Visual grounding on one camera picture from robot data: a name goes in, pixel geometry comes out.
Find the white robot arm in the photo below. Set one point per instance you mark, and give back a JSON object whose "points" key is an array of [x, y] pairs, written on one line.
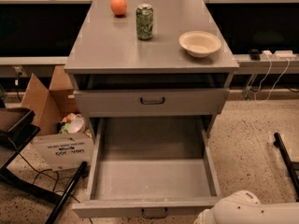
{"points": [[243, 207]]}

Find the grey drawer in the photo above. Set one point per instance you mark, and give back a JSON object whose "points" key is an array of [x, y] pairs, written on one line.
{"points": [[150, 168], [138, 103]]}

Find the white power adapter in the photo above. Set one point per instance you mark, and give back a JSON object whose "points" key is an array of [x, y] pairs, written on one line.
{"points": [[279, 55]]}

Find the black chair frame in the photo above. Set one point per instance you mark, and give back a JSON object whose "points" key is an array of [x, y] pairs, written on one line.
{"points": [[16, 131]]}

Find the green soda can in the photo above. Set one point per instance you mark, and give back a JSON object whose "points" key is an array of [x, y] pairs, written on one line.
{"points": [[144, 21]]}

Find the wall power outlet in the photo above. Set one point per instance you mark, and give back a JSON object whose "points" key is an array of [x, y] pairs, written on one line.
{"points": [[19, 71]]}

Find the white crumpled trash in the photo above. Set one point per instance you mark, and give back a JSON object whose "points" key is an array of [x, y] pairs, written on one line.
{"points": [[72, 123]]}

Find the black small device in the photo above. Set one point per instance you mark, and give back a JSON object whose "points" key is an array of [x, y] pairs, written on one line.
{"points": [[254, 54]]}

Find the black pole left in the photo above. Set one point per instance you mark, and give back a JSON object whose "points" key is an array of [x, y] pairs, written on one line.
{"points": [[67, 192]]}

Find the brown cardboard box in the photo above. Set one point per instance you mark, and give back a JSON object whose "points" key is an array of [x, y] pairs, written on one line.
{"points": [[60, 150]]}

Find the orange fruit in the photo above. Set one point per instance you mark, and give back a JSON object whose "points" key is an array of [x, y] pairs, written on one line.
{"points": [[118, 7]]}

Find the black pole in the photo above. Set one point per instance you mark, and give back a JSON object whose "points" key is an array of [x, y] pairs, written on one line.
{"points": [[288, 163], [67, 192]]}

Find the grey drawer cabinet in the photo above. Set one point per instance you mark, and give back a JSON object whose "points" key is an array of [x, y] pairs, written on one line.
{"points": [[107, 54]]}

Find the white paper bowl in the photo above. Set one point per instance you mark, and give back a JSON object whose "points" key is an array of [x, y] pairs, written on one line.
{"points": [[199, 44]]}

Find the black pole right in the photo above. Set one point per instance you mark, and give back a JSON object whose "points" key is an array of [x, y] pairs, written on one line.
{"points": [[288, 163]]}

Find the grey top drawer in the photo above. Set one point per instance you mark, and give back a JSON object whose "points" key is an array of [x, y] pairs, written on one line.
{"points": [[138, 103]]}

